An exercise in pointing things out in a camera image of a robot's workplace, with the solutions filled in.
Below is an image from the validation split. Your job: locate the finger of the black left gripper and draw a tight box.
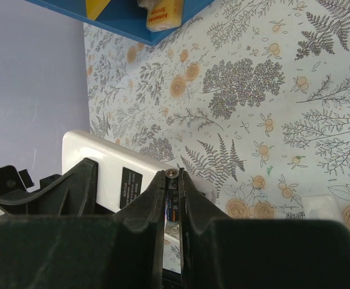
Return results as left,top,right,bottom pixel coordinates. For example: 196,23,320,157
0,158,99,216

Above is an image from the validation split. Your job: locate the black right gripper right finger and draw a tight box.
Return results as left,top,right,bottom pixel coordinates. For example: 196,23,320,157
179,170,350,288

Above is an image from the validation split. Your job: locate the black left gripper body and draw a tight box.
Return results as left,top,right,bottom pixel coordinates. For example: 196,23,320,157
0,165,61,211

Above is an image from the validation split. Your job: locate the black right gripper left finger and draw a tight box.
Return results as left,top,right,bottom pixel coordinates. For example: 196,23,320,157
0,171,165,288

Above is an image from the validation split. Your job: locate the white remote control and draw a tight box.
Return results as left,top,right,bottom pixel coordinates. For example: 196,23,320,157
62,130,225,256

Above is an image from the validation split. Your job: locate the black battery single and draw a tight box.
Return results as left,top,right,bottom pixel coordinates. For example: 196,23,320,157
165,169,179,225

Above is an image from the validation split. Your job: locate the white battery cover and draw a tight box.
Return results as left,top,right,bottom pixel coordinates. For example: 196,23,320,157
302,195,343,223

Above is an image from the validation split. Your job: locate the blue and yellow shelf unit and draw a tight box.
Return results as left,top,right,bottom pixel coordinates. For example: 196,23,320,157
23,0,216,46

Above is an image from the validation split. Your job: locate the yellow sponge pack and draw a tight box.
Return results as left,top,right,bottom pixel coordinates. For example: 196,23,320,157
137,0,184,32

